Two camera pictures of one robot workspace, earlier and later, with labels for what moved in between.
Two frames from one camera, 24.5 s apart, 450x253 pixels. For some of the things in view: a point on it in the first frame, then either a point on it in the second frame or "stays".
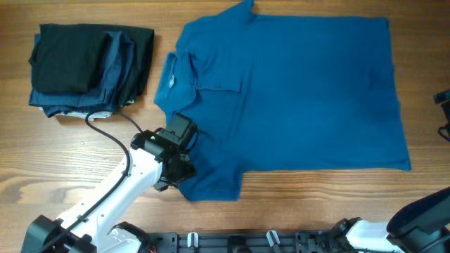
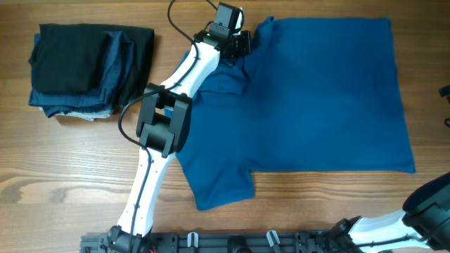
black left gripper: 189,171 to 246,47
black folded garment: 69,57 stays
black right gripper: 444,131 to 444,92
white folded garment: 92,115 stays
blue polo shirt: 283,94 stays
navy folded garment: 114,86 stays
